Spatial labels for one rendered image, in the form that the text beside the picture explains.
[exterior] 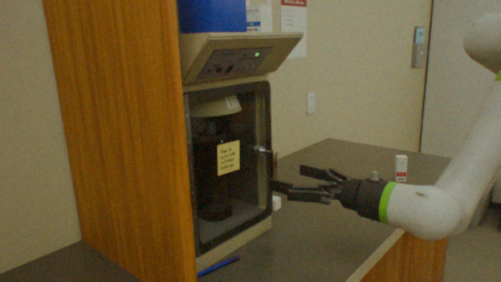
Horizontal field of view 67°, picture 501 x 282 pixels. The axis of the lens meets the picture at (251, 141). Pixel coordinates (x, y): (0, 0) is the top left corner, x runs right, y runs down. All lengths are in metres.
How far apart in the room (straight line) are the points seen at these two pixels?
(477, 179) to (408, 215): 0.19
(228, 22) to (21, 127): 0.63
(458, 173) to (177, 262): 0.63
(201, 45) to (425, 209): 0.53
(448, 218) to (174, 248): 0.54
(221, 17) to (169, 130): 0.24
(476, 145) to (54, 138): 1.05
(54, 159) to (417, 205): 0.93
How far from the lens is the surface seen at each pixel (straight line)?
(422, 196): 0.82
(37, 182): 1.18
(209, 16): 0.75
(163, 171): 0.77
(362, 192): 0.85
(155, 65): 0.72
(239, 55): 0.83
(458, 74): 3.71
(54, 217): 1.23
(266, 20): 0.90
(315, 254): 1.05
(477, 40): 1.09
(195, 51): 0.75
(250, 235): 1.10
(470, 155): 0.93
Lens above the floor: 1.49
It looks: 15 degrees down
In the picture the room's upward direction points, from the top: 2 degrees counter-clockwise
